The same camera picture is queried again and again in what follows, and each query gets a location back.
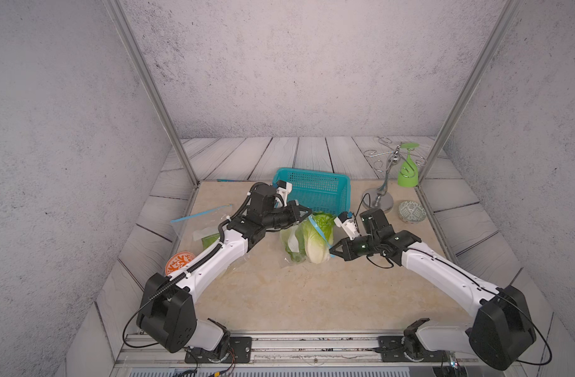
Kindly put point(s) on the green plastic goblet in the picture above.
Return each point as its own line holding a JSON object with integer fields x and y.
{"x": 408, "y": 176}

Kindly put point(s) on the chinese cabbage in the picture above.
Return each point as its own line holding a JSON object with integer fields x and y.
{"x": 210, "y": 240}
{"x": 293, "y": 242}
{"x": 318, "y": 237}

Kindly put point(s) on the clear zipper bag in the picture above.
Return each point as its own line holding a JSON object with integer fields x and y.
{"x": 191, "y": 229}
{"x": 309, "y": 241}

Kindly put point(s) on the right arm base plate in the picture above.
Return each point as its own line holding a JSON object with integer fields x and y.
{"x": 391, "y": 348}

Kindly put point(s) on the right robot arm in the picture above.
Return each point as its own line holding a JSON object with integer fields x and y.
{"x": 502, "y": 328}

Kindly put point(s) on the aluminium frame post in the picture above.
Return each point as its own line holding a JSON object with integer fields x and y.
{"x": 127, "y": 36}
{"x": 487, "y": 53}

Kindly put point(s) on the teal plastic basket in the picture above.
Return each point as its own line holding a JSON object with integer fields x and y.
{"x": 320, "y": 191}

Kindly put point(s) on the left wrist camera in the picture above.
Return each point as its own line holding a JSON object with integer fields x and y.
{"x": 283, "y": 189}

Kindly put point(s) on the silver metal cup rack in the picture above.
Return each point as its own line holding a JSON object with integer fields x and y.
{"x": 385, "y": 162}

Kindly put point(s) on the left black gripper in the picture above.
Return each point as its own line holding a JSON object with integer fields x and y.
{"x": 293, "y": 215}

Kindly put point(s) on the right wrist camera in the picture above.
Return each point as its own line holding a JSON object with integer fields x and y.
{"x": 347, "y": 222}

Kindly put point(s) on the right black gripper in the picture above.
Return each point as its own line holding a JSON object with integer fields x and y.
{"x": 346, "y": 253}

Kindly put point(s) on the aluminium front rail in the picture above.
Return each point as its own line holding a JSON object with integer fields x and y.
{"x": 300, "y": 353}

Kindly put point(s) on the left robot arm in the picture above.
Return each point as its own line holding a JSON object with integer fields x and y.
{"x": 167, "y": 312}

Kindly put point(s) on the right aluminium frame post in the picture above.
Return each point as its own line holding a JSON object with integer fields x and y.
{"x": 487, "y": 53}

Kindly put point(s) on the orange patterned bowl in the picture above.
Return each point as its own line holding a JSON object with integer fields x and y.
{"x": 178, "y": 261}

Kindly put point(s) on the left aluminium frame post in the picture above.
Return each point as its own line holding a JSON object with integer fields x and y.
{"x": 127, "y": 36}

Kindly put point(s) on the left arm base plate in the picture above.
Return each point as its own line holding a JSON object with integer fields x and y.
{"x": 235, "y": 349}

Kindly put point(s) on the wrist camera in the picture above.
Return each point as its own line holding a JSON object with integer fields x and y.
{"x": 283, "y": 189}
{"x": 347, "y": 222}

